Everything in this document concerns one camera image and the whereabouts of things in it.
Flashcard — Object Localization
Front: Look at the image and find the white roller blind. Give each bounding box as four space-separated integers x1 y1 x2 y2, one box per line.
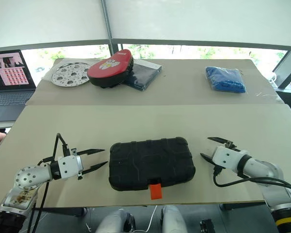
106 0 291 52
0 0 110 49

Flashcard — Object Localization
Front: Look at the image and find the black tool case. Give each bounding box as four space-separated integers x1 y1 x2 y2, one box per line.
108 137 196 200

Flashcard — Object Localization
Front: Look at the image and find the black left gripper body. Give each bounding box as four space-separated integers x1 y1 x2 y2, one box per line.
71 148 84 181

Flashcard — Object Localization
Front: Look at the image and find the black table frame bar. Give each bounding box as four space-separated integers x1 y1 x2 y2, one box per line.
41 206 87 217
219 202 268 211

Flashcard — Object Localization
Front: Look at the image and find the blue cloth in plastic bag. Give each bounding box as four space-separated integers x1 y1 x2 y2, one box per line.
205 66 247 94

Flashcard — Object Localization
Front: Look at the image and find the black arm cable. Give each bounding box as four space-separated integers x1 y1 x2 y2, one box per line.
26 133 70 233
212 167 291 198

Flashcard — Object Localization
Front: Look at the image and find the grey rounded shape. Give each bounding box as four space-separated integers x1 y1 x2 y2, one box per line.
94 207 137 233
161 205 188 233

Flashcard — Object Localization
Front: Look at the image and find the small black device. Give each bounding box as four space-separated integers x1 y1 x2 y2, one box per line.
199 219 214 233

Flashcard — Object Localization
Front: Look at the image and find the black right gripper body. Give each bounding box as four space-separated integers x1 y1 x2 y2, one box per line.
212 140 241 176

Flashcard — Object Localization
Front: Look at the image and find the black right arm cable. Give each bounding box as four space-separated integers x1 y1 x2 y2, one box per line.
212 167 291 198

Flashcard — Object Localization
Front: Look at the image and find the dark navy folded cloth pack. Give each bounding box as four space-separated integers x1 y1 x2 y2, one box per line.
122 59 162 92

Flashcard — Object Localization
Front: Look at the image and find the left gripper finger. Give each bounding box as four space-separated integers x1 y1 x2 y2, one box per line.
76 149 106 156
81 162 109 175

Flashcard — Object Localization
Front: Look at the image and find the dark grey open laptop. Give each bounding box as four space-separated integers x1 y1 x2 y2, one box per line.
0 50 37 122

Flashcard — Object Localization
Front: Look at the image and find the dark flat panel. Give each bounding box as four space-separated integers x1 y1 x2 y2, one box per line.
272 50 291 89

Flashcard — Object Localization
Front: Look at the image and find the thin white cable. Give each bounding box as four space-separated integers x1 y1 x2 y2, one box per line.
145 205 159 232

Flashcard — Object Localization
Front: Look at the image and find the red black boxing pad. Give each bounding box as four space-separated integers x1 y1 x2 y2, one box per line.
87 49 135 89

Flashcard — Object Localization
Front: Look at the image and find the perforated round metal plate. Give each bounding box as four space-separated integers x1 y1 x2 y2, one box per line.
51 61 91 87

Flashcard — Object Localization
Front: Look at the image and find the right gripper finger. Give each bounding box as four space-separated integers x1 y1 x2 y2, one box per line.
207 137 230 146
200 152 215 166

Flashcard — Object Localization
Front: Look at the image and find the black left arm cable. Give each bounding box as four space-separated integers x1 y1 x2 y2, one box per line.
26 133 70 233

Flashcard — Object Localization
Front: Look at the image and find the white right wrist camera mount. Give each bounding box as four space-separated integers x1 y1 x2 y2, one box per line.
211 145 249 172

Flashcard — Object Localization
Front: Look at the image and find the white side desk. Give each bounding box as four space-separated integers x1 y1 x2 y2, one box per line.
0 120 16 130

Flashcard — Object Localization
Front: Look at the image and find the grey window frame post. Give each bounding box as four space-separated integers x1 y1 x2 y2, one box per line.
101 0 119 59

